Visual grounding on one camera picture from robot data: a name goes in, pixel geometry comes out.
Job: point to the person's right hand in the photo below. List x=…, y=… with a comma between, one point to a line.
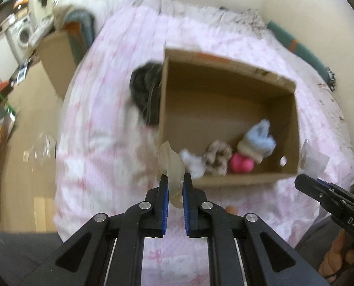
x=334, y=256

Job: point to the orange box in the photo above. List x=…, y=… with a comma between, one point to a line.
x=2, y=91

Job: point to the blue fluffy sock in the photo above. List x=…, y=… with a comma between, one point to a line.
x=258, y=140

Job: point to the teal bolster pillow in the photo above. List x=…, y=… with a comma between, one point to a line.
x=299, y=47

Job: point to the dark denim garment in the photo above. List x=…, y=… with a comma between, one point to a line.
x=145, y=92

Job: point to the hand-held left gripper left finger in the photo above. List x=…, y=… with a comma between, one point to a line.
x=165, y=202

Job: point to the blue and white leaflet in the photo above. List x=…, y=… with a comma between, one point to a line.
x=22, y=74

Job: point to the clear plastic packet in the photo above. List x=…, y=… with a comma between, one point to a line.
x=314, y=159

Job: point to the person's right leg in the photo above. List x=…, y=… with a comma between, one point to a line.
x=317, y=241

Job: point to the white washing machine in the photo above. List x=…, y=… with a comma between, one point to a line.
x=21, y=35

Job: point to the clear plastic bag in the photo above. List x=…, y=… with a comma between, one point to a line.
x=42, y=149

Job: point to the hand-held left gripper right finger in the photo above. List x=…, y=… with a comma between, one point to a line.
x=187, y=205

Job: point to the brown bedside box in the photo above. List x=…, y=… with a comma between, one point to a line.
x=57, y=62

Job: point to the translucent beige soft pad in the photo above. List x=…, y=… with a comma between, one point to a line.
x=172, y=166

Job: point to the person's left leg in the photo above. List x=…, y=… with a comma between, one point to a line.
x=19, y=259

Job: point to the white sock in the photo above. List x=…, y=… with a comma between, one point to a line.
x=191, y=162

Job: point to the person's leg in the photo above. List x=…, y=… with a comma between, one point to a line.
x=317, y=241
x=19, y=259

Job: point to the black and white patterned cloth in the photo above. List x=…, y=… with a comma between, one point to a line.
x=331, y=79

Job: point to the teal and orange folded blanket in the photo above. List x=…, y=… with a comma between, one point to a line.
x=81, y=32

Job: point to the grey bed sheet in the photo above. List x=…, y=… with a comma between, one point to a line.
x=200, y=6

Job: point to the grey patterned cloth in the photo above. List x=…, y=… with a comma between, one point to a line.
x=253, y=18

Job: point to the beige lace scrunchie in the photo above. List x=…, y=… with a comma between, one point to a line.
x=217, y=156

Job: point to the cardboard box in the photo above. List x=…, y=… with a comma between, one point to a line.
x=221, y=104

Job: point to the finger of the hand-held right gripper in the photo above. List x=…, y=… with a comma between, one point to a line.
x=337, y=189
x=311, y=189

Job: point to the pink sock ball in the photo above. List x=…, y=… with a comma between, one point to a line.
x=241, y=163

